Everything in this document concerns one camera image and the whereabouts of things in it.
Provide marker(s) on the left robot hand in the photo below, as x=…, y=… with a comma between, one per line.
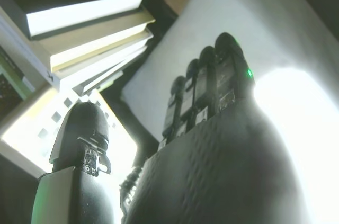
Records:
x=212, y=168

